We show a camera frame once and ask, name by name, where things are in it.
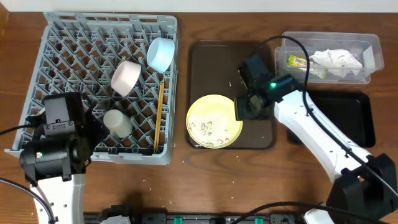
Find green yellow snack wrapper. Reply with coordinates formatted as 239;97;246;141
287;54;328;80

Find yellow plate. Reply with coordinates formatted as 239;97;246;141
186;95;243;149

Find white tissue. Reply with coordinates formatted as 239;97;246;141
309;49;363;78

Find light blue bowl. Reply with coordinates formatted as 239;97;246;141
147;37;175;73

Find white pink bowl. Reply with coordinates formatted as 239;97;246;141
111;61;141;96

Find cream white cup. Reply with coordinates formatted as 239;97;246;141
103;110;132;138

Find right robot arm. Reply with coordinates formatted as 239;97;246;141
234;55;397;223

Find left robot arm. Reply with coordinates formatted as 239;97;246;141
19;92;109;223

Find clear plastic waste bin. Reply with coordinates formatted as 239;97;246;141
275;31;384;84

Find dark brown serving tray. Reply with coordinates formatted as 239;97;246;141
187;40;277;150

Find black rectangular tray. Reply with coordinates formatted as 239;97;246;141
285;89;376;149

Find grey plastic dish rack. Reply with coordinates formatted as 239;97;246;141
7;12;178;166

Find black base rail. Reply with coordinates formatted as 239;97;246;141
83;205;305;224

